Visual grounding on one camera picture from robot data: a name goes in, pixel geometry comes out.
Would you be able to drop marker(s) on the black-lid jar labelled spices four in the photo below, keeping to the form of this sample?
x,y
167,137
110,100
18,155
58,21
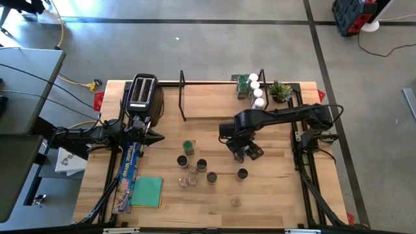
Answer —
x,y
182,161

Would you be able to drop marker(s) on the white printed box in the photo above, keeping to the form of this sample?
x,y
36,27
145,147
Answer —
x,y
70,161

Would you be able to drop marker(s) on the teal green square sheet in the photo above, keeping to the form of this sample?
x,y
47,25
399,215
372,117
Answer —
x,y
147,191

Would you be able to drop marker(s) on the red corner protector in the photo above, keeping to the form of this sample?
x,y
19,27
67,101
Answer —
x,y
99,101
321,95
350,218

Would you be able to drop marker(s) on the black two-slot toaster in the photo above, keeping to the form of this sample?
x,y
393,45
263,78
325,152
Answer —
x,y
143,109

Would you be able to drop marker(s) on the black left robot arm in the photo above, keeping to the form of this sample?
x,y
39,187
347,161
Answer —
x,y
74,136

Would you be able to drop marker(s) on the black-lid brown spice jar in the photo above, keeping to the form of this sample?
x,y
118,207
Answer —
x,y
242,174

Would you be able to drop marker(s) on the green-lid oregano spice jar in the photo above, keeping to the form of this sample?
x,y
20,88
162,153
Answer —
x,y
243,87

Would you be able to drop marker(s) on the dark grey side desk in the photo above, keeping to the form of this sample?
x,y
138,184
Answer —
x,y
16,175

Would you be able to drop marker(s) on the small cork-stoppered glass jar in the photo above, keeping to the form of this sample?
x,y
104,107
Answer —
x,y
236,201
183,182
192,181
193,169

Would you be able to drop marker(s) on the light grey side desk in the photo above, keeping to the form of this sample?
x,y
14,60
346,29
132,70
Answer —
x,y
19,117

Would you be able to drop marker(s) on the black-lid orange turmeric jar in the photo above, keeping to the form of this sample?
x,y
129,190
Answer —
x,y
212,177

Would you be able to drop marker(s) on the white round-base stand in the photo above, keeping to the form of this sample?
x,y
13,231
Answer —
x,y
370,26

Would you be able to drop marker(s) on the black red tool crate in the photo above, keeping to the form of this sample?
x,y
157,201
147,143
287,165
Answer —
x,y
349,14

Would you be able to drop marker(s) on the black power plug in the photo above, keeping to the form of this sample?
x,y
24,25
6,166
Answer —
x,y
97,82

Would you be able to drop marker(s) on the silver aluminium bracket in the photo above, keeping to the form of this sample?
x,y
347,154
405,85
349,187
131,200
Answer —
x,y
302,231
121,231

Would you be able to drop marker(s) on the green-lid glass spice jar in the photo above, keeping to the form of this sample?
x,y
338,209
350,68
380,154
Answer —
x,y
188,147
242,78

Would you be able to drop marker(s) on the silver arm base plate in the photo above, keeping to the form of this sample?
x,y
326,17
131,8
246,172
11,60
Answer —
x,y
299,136

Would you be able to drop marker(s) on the small potted succulent plant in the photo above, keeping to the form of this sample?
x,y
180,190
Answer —
x,y
280,91

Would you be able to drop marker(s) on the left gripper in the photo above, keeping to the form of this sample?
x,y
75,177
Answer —
x,y
139,136

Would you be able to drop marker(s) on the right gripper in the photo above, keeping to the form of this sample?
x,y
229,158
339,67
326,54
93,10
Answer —
x,y
240,139

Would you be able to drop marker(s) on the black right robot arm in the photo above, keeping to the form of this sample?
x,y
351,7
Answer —
x,y
320,117

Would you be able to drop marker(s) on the small metal clamp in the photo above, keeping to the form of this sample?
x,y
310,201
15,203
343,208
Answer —
x,y
39,199

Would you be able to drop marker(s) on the blue plastic wrap box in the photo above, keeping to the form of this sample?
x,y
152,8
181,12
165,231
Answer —
x,y
128,175

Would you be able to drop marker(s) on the black-lid thyme leaves jar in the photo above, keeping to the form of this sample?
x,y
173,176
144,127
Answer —
x,y
201,164

